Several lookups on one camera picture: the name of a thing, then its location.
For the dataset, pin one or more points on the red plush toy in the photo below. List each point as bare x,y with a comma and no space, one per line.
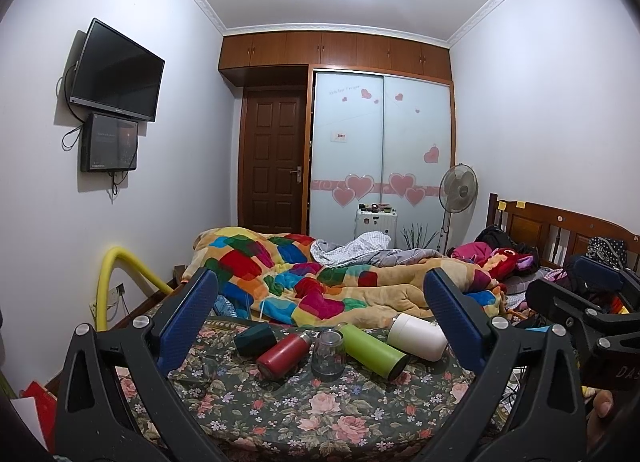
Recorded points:
504,262

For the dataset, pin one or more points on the sliding wardrobe with hearts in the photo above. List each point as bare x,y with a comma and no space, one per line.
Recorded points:
379,139

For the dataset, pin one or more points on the wooden headboard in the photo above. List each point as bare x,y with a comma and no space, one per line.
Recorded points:
557,234

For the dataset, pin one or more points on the wall mounted black television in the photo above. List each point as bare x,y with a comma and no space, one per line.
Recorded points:
116,75

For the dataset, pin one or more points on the white thermos bottle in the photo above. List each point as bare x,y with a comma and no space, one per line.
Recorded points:
418,337

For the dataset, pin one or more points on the red thermos flask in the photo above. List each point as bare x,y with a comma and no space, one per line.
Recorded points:
284,356

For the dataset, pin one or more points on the person's hand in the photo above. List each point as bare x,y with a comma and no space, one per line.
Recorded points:
599,417

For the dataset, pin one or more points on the dark green mug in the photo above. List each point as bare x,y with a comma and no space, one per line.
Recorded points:
254,341

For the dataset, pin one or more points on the brown wooden door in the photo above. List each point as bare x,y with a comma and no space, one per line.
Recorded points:
270,182

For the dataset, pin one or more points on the standing electric fan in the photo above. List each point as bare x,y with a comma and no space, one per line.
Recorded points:
457,191

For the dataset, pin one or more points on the small black wall monitor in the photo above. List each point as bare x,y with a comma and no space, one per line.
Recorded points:
108,144

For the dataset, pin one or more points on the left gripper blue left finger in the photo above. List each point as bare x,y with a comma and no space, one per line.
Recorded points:
93,420

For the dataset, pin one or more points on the grey white crumpled cloth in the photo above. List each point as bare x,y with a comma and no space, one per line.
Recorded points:
371,248

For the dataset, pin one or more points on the overhead wooden cabinets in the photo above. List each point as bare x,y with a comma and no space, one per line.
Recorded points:
283,57

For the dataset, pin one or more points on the clear glass cup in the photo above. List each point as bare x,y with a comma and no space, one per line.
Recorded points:
329,354

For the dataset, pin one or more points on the pink clothes pile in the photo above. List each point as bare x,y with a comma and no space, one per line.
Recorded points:
477,252

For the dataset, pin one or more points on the colourful patchwork blanket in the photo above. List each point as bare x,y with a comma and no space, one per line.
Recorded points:
273,277

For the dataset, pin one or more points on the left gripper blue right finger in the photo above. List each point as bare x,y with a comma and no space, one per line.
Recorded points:
525,402

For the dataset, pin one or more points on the black polka dot bag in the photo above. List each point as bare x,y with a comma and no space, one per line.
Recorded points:
607,251

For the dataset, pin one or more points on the green thermos bottle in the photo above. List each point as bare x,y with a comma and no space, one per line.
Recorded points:
382,359

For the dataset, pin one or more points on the yellow foam tube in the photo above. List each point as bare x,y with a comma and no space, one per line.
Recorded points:
125,286

